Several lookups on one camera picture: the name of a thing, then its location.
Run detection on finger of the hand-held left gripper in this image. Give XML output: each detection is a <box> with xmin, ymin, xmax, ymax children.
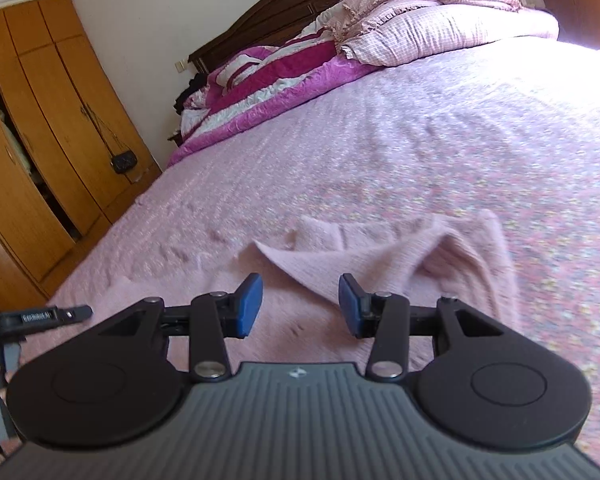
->
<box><xmin>55</xmin><ymin>304</ymin><xmax>94</xmax><ymax>323</ymax></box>

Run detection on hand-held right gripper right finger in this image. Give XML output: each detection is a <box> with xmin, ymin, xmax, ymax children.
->
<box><xmin>338</xmin><ymin>273</ymin><xmax>503</xmax><ymax>380</ymax></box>

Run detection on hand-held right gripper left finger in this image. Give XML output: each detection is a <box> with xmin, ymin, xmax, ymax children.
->
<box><xmin>97</xmin><ymin>273</ymin><xmax>264</xmax><ymax>382</ymax></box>

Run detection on pink knit sweater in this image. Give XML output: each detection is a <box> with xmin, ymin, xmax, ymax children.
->
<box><xmin>100</xmin><ymin>208</ymin><xmax>525</xmax><ymax>375</ymax></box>

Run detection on small black shoulder bag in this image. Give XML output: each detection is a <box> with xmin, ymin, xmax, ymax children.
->
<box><xmin>82</xmin><ymin>102</ymin><xmax>140</xmax><ymax>176</ymax></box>

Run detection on dark clothes pile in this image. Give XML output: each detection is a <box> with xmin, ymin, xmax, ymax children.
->
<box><xmin>174</xmin><ymin>72</ymin><xmax>212</xmax><ymax>114</ymax></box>

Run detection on bed with pink floral bedspread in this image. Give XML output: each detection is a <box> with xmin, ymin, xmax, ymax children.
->
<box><xmin>27</xmin><ymin>35</ymin><xmax>600</xmax><ymax>472</ymax></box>

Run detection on wooden wardrobe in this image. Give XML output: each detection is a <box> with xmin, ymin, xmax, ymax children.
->
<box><xmin>0</xmin><ymin>0</ymin><xmax>163</xmax><ymax>307</ymax></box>

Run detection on magenta and white quilt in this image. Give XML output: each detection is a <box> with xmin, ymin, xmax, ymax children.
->
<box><xmin>166</xmin><ymin>40</ymin><xmax>377</xmax><ymax>168</ymax></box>

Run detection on pink checkered pillow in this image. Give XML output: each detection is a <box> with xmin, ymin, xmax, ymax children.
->
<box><xmin>315</xmin><ymin>0</ymin><xmax>561</xmax><ymax>68</ymax></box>

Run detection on dark wooden headboard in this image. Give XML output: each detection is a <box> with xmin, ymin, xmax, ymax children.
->
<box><xmin>187</xmin><ymin>0</ymin><xmax>487</xmax><ymax>80</ymax></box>

